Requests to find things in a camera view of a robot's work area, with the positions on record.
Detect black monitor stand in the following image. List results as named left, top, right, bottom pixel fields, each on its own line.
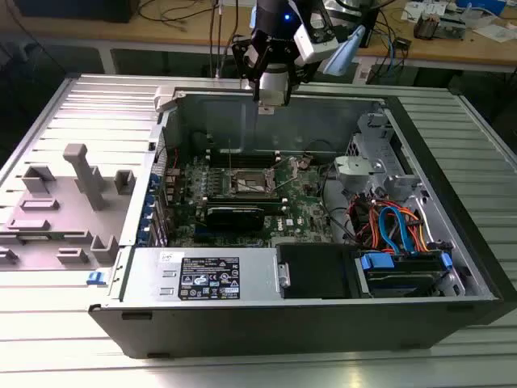
left=357, top=0, right=381, bottom=49

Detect hard disk in blue carrier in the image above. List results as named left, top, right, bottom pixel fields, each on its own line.
left=354, top=249, right=456, bottom=299

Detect grey plastic parts rack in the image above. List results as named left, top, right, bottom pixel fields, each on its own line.
left=0, top=143, right=137, bottom=272

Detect black RAM slot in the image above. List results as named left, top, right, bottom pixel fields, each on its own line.
left=204, top=195, right=283, bottom=203
left=205, top=149, right=280, bottom=157
left=205, top=159, right=282, bottom=167
left=204, top=205, right=287, bottom=216

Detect silver CPU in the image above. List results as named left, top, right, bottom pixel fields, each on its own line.
left=256, top=90, right=286, bottom=116

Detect black box on desk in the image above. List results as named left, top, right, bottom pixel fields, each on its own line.
left=15, top=0, right=141, bottom=23

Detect grey device on desk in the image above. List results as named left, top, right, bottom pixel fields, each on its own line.
left=438, top=14, right=477, bottom=41

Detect open black PC case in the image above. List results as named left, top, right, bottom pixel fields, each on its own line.
left=87, top=84, right=517, bottom=360

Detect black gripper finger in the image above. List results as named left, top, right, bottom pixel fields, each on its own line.
left=283, top=43, right=309, bottom=107
left=232, top=33, right=266, bottom=103

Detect plain white sheet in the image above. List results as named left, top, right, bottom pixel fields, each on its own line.
left=472, top=22, right=517, bottom=44

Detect finned heatsink on desk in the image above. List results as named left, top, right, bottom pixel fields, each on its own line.
left=414, top=11, right=442, bottom=40

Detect silver metal latch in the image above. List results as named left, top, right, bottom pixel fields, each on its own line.
left=274, top=261, right=291, bottom=288

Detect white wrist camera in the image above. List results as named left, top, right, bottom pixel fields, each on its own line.
left=293, top=11, right=338, bottom=65

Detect black graphics card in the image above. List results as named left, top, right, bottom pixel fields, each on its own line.
left=205, top=205, right=267, bottom=232

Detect red orange wire bundle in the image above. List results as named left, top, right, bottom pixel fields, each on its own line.
left=347, top=193, right=391, bottom=248

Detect CPU socket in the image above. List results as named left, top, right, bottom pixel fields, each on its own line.
left=228, top=167, right=280, bottom=200

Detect wooden desk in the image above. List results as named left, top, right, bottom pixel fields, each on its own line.
left=0, top=0, right=517, bottom=68

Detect silver power supply with label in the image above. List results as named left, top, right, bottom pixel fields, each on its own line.
left=120, top=247, right=280, bottom=302

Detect printed white papers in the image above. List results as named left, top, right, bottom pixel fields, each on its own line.
left=401, top=1, right=449, bottom=22

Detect blue flat wire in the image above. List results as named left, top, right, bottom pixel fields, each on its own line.
left=378, top=205, right=419, bottom=256

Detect green motherboard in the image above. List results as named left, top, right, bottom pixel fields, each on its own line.
left=165, top=155, right=337, bottom=248

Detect silver metal drive cage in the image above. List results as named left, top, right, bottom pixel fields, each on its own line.
left=334, top=112, right=429, bottom=203

